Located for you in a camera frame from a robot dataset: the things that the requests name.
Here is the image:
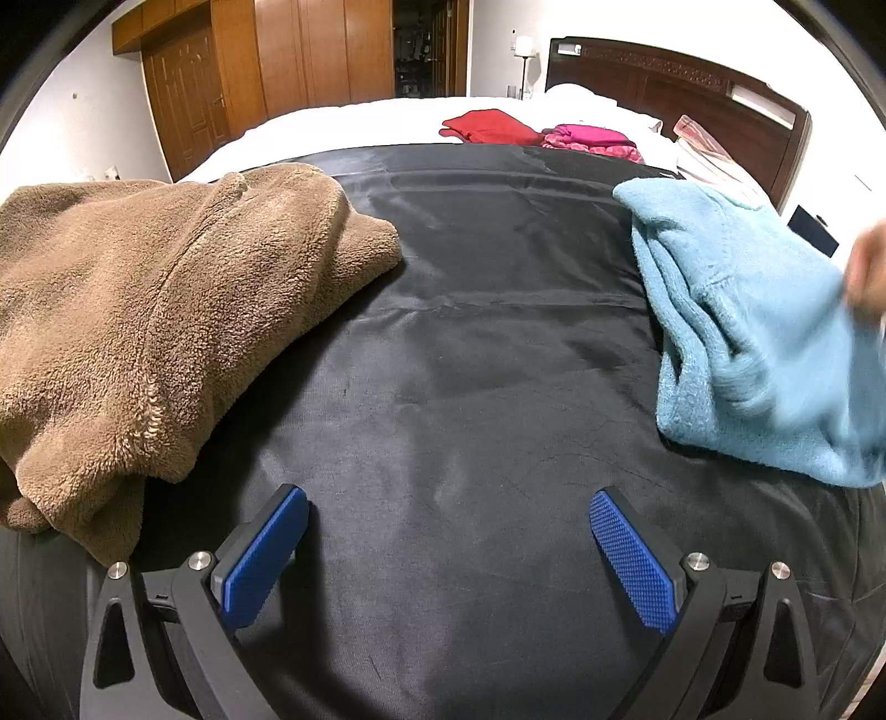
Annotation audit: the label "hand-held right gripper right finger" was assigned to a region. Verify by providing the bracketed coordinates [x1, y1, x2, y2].
[588, 486, 821, 720]

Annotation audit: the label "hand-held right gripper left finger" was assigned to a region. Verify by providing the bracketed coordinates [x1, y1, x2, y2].
[79, 483, 310, 720]

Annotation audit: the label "blue knit sweater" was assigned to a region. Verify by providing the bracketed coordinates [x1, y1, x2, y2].
[612, 176, 886, 489]

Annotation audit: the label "black bed sheet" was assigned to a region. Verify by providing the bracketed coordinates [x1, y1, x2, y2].
[0, 142, 886, 720]

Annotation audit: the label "brown fleece garment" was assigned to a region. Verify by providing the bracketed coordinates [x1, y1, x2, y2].
[0, 162, 406, 565]

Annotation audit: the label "white framed tablet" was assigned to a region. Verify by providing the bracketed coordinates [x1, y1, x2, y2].
[787, 204, 842, 256]

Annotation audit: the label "pink cloth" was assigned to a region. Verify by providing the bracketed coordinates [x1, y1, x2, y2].
[671, 114, 769, 205]

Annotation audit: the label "magenta folded cloth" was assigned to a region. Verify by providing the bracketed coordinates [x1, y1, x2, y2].
[540, 123, 646, 165]

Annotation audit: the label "white quilted blanket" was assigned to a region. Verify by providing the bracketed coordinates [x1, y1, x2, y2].
[183, 83, 666, 184]

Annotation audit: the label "red folded cloth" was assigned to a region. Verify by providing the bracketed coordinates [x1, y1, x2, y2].
[441, 109, 548, 148]

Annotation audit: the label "wooden room door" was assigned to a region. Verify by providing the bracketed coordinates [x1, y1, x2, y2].
[142, 24, 233, 182]

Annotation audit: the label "dark wooden headboard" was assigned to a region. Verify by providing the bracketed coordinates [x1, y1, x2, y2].
[545, 36, 812, 215]

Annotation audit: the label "wooden wardrobe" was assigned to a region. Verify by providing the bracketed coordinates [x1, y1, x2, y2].
[111, 0, 395, 129]

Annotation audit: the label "white floor lamp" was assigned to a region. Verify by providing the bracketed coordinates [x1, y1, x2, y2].
[513, 36, 537, 99]

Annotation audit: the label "dark open doorway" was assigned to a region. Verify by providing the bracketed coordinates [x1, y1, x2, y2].
[393, 0, 458, 99]

